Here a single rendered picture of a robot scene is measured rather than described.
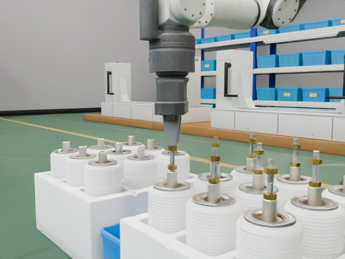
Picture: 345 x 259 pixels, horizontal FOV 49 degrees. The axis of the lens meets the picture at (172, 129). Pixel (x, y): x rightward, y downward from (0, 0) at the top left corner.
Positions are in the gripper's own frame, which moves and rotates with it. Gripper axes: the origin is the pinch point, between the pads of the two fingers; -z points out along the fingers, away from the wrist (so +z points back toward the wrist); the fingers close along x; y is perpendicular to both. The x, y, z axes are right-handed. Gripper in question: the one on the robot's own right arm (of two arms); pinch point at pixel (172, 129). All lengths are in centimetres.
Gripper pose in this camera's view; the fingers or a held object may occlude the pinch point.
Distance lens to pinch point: 73.2
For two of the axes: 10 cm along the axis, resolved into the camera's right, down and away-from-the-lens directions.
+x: -1.2, 1.1, -9.9
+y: 9.9, 0.1, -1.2
